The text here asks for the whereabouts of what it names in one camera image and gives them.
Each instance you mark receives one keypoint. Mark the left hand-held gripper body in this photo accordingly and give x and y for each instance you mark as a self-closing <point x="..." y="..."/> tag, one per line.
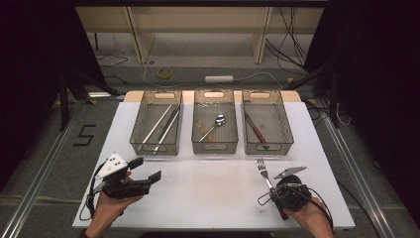
<point x="114" y="165"/>

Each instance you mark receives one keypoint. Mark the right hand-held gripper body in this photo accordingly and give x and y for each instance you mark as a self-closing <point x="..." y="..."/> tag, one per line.
<point x="294" y="195"/>

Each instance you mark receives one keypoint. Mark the white chopstick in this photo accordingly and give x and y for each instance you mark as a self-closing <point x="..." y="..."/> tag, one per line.
<point x="165" y="131"/>
<point x="155" y="127"/>

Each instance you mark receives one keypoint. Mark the smoky transparent plastic bin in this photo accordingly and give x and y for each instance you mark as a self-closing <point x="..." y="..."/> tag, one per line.
<point x="277" y="124"/>
<point x="228" y="132"/>
<point x="145" y="115"/>

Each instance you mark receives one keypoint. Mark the metal spoon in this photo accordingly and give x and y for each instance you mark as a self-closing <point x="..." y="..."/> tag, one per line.
<point x="220" y="119"/>

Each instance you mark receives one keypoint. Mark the person's right hand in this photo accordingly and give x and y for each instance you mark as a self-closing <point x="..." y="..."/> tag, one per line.
<point x="312" y="216"/>

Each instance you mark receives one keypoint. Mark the person's left hand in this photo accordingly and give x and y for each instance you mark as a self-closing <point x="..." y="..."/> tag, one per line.
<point x="109" y="210"/>

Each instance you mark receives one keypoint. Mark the black metal stand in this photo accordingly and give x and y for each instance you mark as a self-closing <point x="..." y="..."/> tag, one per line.
<point x="334" y="109"/>
<point x="63" y="105"/>

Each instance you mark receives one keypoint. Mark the yellow tape roll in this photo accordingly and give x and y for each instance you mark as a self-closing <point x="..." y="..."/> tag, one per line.
<point x="159" y="73"/>

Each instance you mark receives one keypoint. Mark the white power strip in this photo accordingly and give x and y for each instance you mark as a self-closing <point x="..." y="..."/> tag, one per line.
<point x="219" y="79"/>

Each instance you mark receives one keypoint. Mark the wooden shelf unit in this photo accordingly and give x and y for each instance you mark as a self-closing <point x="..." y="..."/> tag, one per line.
<point x="142" y="39"/>

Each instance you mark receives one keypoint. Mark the black curtain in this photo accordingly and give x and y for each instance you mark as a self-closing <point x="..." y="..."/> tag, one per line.
<point x="26" y="66"/>
<point x="379" y="66"/>

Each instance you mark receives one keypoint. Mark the aluminium floor rail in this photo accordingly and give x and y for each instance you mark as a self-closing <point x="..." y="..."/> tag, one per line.
<point x="356" y="172"/>
<point x="43" y="172"/>

